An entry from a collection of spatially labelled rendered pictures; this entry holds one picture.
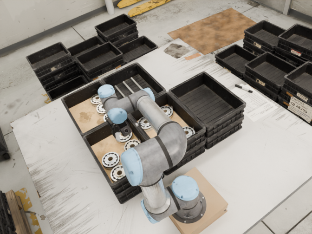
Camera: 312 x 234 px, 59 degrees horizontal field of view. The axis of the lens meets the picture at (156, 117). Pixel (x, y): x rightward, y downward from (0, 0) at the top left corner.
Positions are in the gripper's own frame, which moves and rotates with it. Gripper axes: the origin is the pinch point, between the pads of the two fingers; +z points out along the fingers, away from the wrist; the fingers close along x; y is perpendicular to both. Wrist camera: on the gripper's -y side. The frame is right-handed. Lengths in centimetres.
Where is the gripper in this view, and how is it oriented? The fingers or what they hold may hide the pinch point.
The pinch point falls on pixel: (124, 138)
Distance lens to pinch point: 152.0
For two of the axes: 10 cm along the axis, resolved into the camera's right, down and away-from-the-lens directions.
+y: -5.9, -5.5, 5.9
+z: 1.3, 6.6, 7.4
